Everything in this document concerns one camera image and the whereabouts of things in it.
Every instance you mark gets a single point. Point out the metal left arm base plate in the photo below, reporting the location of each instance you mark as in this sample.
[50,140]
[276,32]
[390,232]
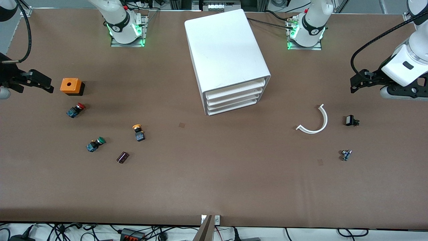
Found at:
[290,45]

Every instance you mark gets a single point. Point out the white terminal block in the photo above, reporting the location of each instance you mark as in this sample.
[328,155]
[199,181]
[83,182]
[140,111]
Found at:
[220,6]

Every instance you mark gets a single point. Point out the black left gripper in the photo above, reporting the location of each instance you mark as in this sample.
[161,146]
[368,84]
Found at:
[377,75]

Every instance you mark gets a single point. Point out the black orange power strip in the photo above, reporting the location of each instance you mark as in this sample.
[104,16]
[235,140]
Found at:
[133,235]

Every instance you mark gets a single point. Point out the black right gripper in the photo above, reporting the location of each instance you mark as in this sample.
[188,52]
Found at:
[8,75]

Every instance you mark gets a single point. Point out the small black plastic part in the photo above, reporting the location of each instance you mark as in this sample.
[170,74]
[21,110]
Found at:
[350,120]

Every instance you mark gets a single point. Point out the brown wooden beam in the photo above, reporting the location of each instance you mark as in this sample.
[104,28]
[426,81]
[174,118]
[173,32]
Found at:
[204,232]

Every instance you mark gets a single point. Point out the white drawer cabinet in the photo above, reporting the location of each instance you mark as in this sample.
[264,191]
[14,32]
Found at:
[224,47]

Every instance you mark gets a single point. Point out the white plastic drawer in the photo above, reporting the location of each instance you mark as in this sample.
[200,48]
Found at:
[230,107]
[234,88]
[232,101]
[234,95]

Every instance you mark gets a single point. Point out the yellow push button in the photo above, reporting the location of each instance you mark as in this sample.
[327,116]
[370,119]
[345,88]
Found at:
[138,134]

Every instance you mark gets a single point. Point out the green push button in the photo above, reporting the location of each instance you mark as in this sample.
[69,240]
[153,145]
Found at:
[95,144]

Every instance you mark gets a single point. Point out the dark maroon capacitor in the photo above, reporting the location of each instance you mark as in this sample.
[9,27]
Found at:
[122,157]

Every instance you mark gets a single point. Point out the red push button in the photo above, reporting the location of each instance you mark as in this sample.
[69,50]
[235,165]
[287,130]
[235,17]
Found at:
[76,109]

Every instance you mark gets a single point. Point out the orange box with hole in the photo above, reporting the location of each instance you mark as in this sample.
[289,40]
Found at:
[70,85]

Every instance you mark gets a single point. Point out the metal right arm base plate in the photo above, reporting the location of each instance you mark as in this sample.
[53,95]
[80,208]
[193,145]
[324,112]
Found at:
[144,30]

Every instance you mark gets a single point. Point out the white curved plastic piece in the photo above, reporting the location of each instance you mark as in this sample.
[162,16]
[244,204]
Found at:
[325,120]

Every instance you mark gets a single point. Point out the small blue grey component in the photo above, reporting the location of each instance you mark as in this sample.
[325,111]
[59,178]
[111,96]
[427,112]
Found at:
[346,155]

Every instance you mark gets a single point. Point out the small metal bracket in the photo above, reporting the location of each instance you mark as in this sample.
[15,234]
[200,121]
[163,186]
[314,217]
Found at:
[217,220]

